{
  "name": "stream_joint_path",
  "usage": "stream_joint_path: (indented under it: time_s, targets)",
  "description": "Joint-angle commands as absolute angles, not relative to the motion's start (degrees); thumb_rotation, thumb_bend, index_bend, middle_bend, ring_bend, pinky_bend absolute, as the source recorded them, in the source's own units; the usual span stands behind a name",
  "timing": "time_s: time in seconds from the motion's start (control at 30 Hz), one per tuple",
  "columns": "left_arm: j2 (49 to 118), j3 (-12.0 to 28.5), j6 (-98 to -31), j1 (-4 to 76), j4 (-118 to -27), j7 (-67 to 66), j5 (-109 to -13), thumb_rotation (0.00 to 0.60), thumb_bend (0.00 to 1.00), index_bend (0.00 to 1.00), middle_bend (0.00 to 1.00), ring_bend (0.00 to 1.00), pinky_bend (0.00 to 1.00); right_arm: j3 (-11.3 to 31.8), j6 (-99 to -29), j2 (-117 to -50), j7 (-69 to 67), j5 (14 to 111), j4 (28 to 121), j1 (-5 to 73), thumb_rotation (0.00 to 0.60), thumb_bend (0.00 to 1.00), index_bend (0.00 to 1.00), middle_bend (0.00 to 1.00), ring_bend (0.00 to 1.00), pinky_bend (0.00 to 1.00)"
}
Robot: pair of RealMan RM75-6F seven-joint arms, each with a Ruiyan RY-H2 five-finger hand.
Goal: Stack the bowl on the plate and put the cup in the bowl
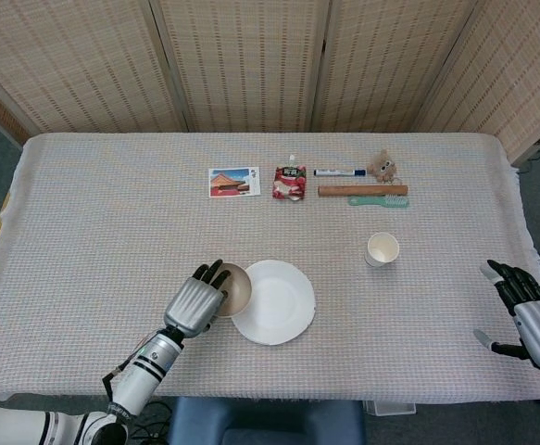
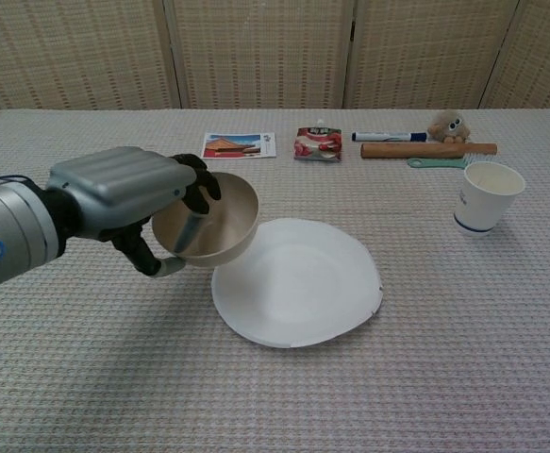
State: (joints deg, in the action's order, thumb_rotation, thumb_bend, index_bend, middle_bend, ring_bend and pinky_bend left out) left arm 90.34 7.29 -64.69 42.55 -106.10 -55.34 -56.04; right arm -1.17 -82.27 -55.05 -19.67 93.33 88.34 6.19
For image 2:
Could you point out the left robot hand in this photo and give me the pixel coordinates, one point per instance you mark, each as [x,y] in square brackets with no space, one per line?
[114,181]

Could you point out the beige bowl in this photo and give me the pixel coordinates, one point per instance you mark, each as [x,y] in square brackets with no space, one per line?
[232,217]

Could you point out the white paper cup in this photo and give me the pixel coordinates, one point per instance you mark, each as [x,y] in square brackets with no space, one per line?
[484,203]

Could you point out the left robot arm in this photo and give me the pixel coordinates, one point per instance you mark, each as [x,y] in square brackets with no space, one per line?
[10,231]

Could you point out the white paper plate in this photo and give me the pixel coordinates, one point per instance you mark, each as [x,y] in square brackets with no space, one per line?
[303,288]

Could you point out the postcard with red building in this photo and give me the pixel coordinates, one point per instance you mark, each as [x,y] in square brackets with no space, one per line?
[237,145]

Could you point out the checked woven tablecloth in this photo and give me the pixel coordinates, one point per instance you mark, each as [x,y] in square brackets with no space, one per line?
[114,354]

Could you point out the woven folding screen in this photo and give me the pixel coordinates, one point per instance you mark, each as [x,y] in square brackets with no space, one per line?
[265,52]

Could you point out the red drink pouch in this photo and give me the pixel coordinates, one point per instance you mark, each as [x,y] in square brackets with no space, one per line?
[318,141]

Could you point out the blue whiteboard marker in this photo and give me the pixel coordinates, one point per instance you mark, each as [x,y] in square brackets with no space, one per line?
[388,137]

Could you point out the wooden rolling pin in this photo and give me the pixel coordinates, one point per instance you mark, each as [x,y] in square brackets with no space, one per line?
[421,150]

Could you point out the green brush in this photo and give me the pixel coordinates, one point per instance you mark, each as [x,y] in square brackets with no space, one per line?
[432,163]

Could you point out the small brown plush toy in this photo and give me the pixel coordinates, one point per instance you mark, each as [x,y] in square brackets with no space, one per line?
[449,126]

